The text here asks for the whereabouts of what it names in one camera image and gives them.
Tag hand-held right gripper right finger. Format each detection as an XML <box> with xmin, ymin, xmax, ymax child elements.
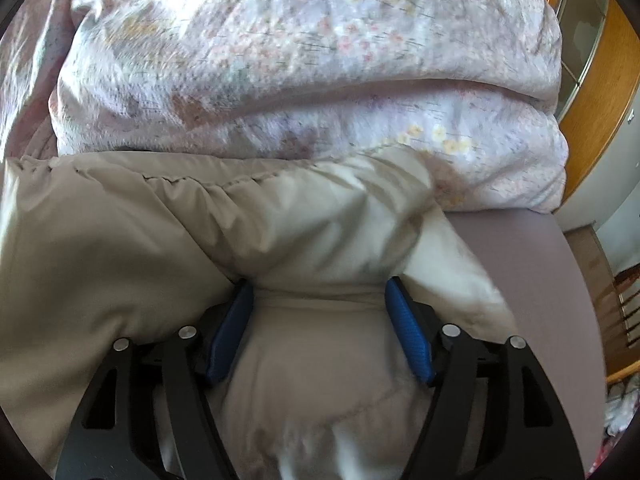
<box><xmin>384</xmin><ymin>276</ymin><xmax>586</xmax><ymax>480</ymax></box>

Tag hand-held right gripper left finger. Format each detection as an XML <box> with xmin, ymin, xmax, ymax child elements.
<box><xmin>55</xmin><ymin>280</ymin><xmax>256</xmax><ymax>480</ymax></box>

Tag beige puffer jacket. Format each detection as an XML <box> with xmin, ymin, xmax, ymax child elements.
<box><xmin>0</xmin><ymin>152</ymin><xmax>526</xmax><ymax>480</ymax></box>

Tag bed with purple sheet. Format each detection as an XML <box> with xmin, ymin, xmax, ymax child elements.
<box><xmin>450</xmin><ymin>207</ymin><xmax>610</xmax><ymax>480</ymax></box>

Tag light wooden chair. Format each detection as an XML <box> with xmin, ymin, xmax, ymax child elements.
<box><xmin>597</xmin><ymin>264</ymin><xmax>640</xmax><ymax>387</ymax></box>

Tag patterned cloth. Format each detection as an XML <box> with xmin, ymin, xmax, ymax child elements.
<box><xmin>602</xmin><ymin>380</ymin><xmax>640</xmax><ymax>442</ymax></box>

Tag floral duvet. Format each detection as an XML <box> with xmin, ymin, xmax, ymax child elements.
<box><xmin>0</xmin><ymin>0</ymin><xmax>572</xmax><ymax>213</ymax></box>

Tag frosted glass door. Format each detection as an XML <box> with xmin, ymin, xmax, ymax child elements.
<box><xmin>554</xmin><ymin>0</ymin><xmax>612</xmax><ymax>111</ymax></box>

